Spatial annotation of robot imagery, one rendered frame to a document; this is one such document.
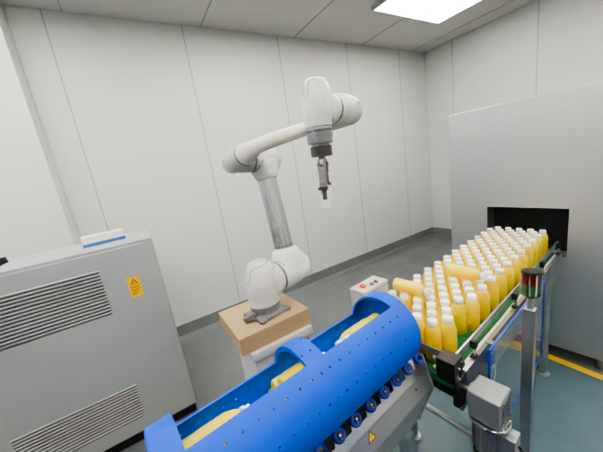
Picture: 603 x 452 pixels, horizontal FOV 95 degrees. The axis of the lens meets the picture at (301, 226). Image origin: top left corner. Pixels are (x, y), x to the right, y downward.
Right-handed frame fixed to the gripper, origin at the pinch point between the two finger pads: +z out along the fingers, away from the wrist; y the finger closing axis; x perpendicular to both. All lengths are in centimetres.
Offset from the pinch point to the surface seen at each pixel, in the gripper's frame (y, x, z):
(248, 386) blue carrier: -27, 31, 54
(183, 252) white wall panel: 183, 182, 68
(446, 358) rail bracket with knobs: -5, -38, 62
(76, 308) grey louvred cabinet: 34, 162, 54
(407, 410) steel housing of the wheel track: -12, -22, 78
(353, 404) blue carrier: -32, -3, 55
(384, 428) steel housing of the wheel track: -21, -12, 76
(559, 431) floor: 51, -120, 161
